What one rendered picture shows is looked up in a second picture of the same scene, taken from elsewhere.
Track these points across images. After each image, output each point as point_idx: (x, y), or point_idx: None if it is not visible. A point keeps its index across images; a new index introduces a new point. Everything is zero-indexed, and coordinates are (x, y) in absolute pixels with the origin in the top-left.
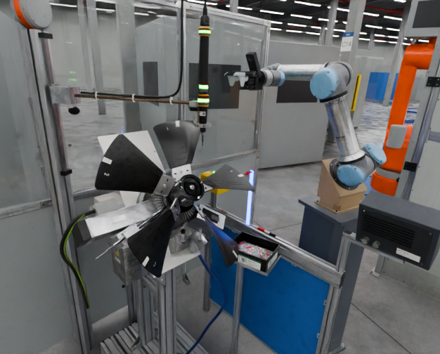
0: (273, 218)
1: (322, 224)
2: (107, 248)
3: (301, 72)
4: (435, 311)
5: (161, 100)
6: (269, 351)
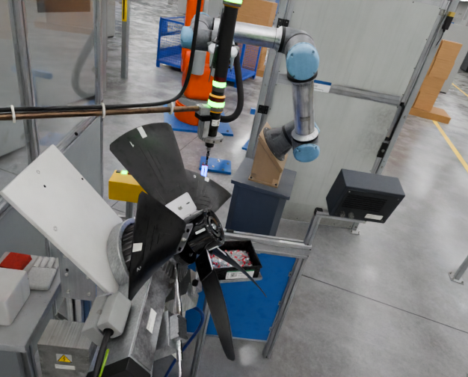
0: (105, 186)
1: (265, 200)
2: (179, 372)
3: (252, 36)
4: (286, 229)
5: (155, 110)
6: (210, 338)
